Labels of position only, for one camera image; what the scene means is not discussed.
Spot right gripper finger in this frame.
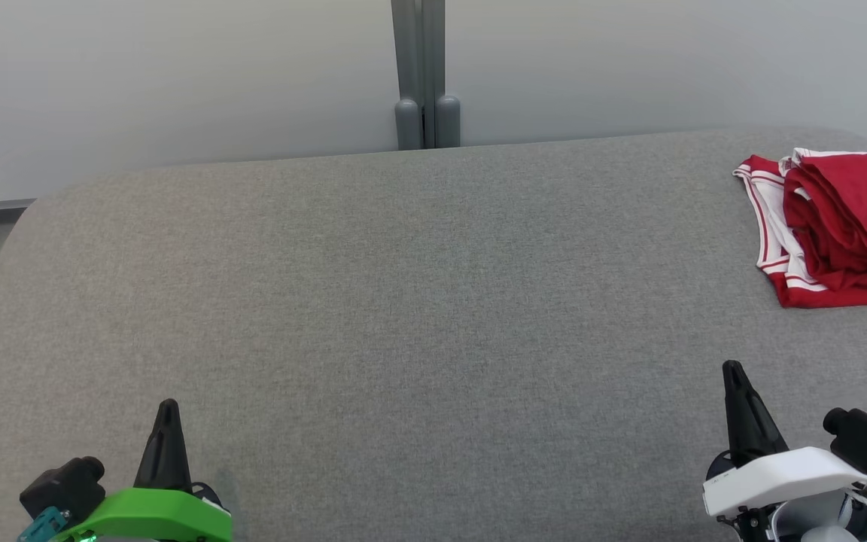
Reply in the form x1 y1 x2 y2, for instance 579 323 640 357
721 360 789 467

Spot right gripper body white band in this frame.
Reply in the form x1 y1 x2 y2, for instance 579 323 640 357
703 446 867 542

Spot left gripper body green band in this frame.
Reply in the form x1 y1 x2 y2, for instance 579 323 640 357
50 480 233 542

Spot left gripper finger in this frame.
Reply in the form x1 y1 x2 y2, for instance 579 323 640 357
134 399 193 492

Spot red basketball jersey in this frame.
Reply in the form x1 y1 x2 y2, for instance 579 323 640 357
732 148 867 309

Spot red and white shorts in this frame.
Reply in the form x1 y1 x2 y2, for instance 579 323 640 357
782 153 867 294

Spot left camera cable teal plug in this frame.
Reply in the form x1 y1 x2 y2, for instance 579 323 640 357
18 506 69 542

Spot grey wall panel post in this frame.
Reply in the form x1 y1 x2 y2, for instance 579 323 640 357
391 0 424 151
424 0 461 149

